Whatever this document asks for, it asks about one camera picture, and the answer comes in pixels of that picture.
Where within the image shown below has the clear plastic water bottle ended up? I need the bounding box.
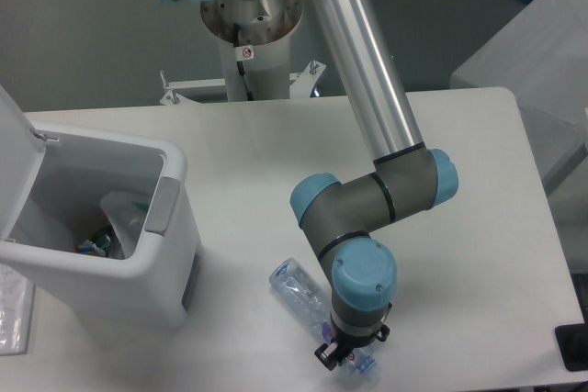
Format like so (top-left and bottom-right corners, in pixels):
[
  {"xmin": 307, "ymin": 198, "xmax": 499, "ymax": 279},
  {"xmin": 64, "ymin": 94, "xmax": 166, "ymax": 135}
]
[{"xmin": 268, "ymin": 258, "xmax": 381, "ymax": 382}]

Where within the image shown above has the black device at edge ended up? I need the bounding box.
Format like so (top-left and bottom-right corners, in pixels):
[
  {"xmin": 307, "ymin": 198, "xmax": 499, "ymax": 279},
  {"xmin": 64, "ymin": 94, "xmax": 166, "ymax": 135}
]
[{"xmin": 555, "ymin": 323, "xmax": 587, "ymax": 372}]

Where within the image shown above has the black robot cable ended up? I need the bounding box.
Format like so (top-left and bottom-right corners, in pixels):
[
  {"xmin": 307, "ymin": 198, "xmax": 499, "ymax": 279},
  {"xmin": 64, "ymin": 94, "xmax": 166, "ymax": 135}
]
[{"xmin": 232, "ymin": 22, "xmax": 255, "ymax": 101}]

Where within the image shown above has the trash pile inside can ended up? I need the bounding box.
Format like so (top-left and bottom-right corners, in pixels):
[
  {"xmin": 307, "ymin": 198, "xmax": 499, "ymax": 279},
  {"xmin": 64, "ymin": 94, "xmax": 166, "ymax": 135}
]
[{"xmin": 75, "ymin": 226, "xmax": 115, "ymax": 257}]

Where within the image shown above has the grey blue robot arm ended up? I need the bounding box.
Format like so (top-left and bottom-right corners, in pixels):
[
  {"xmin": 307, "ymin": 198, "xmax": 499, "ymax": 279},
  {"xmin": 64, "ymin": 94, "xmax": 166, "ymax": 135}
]
[{"xmin": 163, "ymin": 0, "xmax": 458, "ymax": 368}]

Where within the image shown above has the white trash can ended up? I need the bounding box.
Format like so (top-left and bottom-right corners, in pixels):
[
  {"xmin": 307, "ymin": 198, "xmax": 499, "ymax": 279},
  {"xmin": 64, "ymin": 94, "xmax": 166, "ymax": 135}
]
[{"xmin": 1, "ymin": 93, "xmax": 201, "ymax": 327}]

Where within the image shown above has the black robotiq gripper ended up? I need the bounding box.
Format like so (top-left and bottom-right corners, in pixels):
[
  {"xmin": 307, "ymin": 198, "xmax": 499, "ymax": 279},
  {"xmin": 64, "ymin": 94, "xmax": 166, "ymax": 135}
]
[{"xmin": 314, "ymin": 322, "xmax": 390, "ymax": 370}]

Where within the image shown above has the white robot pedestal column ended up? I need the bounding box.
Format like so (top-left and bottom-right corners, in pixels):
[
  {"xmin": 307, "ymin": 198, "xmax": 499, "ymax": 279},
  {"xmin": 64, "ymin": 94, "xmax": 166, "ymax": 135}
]
[{"xmin": 200, "ymin": 0, "xmax": 302, "ymax": 102}]

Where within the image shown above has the white pedestal base bracket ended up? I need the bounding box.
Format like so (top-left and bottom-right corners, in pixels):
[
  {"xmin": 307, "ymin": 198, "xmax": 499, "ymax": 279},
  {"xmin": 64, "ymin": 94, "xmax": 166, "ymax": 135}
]
[{"xmin": 159, "ymin": 60, "xmax": 327, "ymax": 106}]

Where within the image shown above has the white plastic wrapper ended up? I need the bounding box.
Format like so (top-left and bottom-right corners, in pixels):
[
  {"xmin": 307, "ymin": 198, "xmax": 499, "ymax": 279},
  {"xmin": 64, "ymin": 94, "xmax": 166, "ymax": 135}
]
[{"xmin": 100, "ymin": 191, "xmax": 151, "ymax": 259}]

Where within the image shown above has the white covered side table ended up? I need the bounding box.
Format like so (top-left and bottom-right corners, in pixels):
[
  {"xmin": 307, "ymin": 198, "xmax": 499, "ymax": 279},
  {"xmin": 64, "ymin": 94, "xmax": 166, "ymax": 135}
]
[{"xmin": 450, "ymin": 0, "xmax": 587, "ymax": 194}]

